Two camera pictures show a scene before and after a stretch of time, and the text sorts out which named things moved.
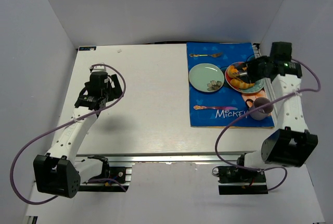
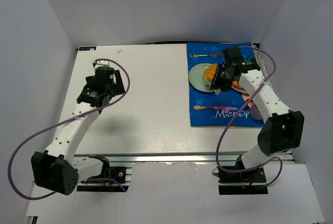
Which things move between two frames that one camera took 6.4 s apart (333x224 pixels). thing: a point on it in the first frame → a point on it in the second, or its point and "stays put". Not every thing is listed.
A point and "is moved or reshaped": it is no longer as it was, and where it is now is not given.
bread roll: x=233 y=73 is moved or reshaped
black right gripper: x=252 y=70 → x=217 y=78
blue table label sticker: x=87 y=48 stays put
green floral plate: x=206 y=77 stays put
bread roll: x=239 y=84 stays put
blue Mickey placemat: x=214 y=109 stays put
